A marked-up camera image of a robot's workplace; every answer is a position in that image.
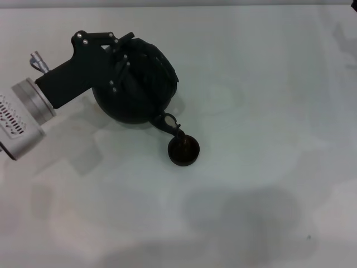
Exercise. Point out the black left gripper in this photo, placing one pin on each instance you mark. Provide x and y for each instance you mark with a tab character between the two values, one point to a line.
78	75

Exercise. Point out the small dark teacup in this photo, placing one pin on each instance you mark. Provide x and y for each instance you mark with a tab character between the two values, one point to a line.
184	153

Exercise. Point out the black round teapot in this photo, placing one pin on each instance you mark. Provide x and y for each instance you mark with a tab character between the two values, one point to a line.
142	83

